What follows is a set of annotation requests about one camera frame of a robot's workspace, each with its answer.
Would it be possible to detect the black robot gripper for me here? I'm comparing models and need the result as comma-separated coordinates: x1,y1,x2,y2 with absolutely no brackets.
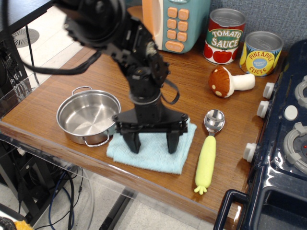
112,98,188,154

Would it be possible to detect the light blue rag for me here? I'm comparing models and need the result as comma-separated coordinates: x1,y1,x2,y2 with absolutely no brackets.
106,119,197,174

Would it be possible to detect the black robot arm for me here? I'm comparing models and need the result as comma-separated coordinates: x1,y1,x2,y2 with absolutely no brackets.
53,0,188,153

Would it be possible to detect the teal toy microwave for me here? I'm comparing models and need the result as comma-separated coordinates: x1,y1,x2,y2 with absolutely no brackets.
126,0,211,54

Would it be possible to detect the stainless steel pot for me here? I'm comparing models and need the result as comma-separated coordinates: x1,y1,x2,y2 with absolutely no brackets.
56,86,121,148

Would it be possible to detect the plush brown mushroom toy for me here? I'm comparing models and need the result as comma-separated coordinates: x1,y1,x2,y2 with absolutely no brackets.
208,66,256,98

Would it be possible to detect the black table leg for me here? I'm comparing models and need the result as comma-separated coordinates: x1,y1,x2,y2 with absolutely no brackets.
99,195,131,230

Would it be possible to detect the tomato sauce can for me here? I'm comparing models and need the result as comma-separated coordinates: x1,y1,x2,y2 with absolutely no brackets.
203,8,247,64

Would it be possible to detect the dark blue toy stove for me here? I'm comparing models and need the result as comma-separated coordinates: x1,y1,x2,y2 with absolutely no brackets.
214,40,307,230

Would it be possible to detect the pineapple slices can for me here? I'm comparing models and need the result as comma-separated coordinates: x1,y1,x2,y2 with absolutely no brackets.
239,31,283,77

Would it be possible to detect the black computer tower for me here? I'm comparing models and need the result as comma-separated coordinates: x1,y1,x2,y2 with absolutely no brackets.
0,36,31,101

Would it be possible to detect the spoon with yellow-green handle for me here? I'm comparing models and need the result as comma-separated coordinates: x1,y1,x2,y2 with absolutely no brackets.
194,109,225,195

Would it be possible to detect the black braided cable bundle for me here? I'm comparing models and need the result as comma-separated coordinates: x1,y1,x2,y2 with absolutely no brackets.
1,0,102,76

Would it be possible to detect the blue floor cable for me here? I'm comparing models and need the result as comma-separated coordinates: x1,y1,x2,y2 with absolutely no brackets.
47,170,75,230

